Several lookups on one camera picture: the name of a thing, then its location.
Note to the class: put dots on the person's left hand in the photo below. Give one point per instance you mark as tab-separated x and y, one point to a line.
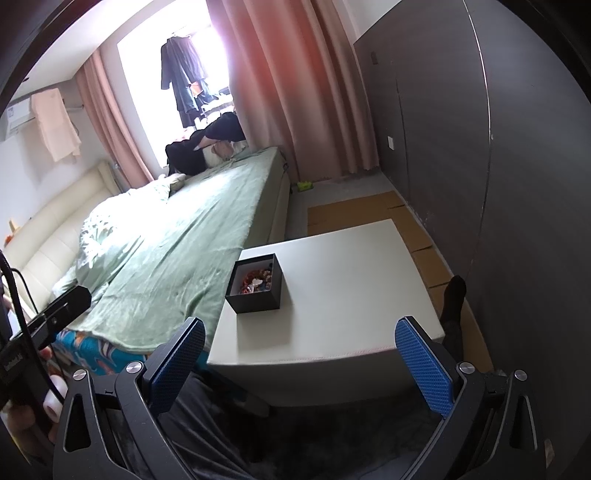
20	422

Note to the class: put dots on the white air conditioner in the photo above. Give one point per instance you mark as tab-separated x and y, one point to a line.
16	116

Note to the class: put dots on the pink curtain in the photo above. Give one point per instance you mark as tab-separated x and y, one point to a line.
292	75

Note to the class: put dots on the black jewelry box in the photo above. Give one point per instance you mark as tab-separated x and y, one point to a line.
255	285

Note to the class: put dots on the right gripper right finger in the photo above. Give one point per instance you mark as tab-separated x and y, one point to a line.
430	364

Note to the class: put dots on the black clothes pile on bed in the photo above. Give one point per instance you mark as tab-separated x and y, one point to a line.
207	148

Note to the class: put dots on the brown cardboard sheet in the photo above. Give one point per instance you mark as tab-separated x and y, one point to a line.
364	210

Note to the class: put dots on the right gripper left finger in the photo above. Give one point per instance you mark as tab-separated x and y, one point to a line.
169	365

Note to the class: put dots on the beige hanging garment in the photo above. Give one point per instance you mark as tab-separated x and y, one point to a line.
57	132

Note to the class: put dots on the bed with green blanket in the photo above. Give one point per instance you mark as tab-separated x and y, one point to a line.
152	257

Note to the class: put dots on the small green object on floor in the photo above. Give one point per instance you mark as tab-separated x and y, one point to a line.
304	186

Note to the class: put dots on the dark hanging clothes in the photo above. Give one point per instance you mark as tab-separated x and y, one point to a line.
181	69

